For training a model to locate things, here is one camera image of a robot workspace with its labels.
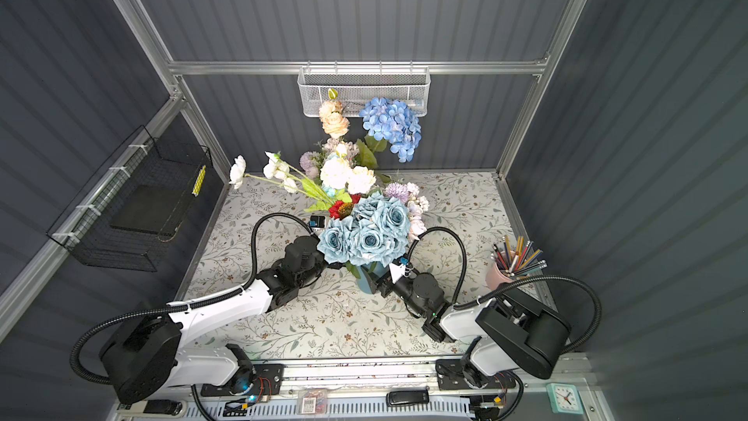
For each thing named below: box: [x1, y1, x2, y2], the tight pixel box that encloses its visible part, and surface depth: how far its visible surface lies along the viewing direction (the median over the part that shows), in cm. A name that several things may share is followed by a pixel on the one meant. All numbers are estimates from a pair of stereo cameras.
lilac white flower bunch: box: [299, 137, 360, 180], surface depth 88 cm
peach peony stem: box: [318, 87, 350, 140], surface depth 84 cm
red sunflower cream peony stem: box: [320, 157, 376, 220], surface depth 68 cm
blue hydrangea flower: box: [358, 97, 422, 164], surface depth 73 cm
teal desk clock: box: [546, 382, 585, 415], surface depth 70 cm
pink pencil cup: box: [485, 262, 515, 291], surface depth 83 cm
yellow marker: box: [191, 164, 207, 197], surface depth 84 cm
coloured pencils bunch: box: [490, 234, 548, 277], surface depth 84 cm
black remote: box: [385, 386, 431, 407], surface depth 74 cm
